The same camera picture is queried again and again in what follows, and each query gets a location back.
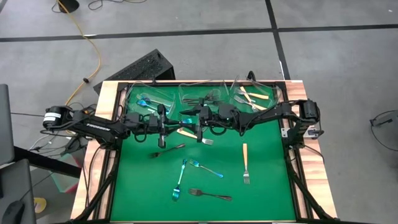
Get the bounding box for yellow purple sticker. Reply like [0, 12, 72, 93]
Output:
[33, 197, 48, 215]

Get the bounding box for dark grey panel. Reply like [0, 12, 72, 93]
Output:
[0, 158, 37, 224]

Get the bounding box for green table mat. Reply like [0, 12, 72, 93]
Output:
[110, 83, 296, 222]

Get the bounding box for dark metal fork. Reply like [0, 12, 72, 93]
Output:
[147, 142, 187, 159]
[185, 95, 220, 106]
[187, 187, 233, 202]
[186, 93, 222, 103]
[183, 98, 218, 105]

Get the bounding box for yellow floor cable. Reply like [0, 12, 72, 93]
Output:
[55, 0, 102, 108]

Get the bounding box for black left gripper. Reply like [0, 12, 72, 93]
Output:
[126, 105, 187, 149]

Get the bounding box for black rounded object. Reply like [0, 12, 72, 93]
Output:
[1, 200, 26, 224]

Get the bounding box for clear plastic bin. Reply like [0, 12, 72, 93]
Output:
[177, 80, 229, 118]
[228, 74, 284, 113]
[124, 81, 177, 121]

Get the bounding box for black round base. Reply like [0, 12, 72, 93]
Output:
[57, 0, 80, 14]

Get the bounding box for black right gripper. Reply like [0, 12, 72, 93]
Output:
[179, 105, 240, 143]

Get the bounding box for black floor beam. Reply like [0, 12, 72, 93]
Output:
[14, 146, 82, 179]

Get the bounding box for grey hub box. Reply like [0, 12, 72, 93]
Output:
[306, 127, 325, 139]

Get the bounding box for teal red triangle piece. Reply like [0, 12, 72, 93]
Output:
[51, 154, 81, 194]

